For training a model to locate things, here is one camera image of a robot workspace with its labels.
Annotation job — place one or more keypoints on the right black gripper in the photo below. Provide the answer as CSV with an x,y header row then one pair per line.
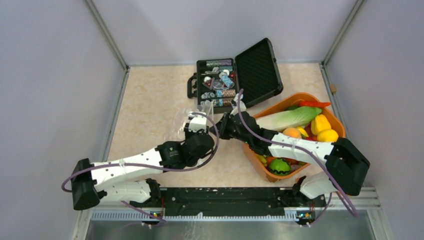
x,y
221,126

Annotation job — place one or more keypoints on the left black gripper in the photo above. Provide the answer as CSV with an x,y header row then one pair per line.
x,y
188,133

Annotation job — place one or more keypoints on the clear zip top bag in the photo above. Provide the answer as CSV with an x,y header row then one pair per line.
x,y
175,132

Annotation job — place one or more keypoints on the toy peach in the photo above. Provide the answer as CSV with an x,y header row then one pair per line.
x,y
292,132

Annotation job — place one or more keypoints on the toy red chili pepper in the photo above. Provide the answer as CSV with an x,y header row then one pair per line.
x,y
314,104

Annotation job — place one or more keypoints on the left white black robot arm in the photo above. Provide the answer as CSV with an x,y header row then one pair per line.
x,y
93,183

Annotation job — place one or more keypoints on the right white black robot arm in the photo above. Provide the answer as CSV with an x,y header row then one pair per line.
x,y
344,167

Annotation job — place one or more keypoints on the toy yellow banana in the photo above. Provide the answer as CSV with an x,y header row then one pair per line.
x,y
262,160

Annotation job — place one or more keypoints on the toy orange fruit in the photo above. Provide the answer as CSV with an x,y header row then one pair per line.
x,y
269,159

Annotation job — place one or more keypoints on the black poker chip case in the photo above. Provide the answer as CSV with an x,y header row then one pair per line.
x,y
254,70

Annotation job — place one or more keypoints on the orange plastic basket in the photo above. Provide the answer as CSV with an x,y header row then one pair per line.
x,y
278,107

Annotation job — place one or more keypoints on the toy green white cabbage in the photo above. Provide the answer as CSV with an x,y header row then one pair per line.
x,y
280,121

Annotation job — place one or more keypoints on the toy yellow bell pepper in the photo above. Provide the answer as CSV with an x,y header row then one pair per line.
x,y
319,123

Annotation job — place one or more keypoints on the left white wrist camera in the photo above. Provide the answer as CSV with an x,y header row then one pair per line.
x,y
196,122

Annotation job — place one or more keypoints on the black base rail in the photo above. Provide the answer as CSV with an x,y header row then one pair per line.
x,y
230,201

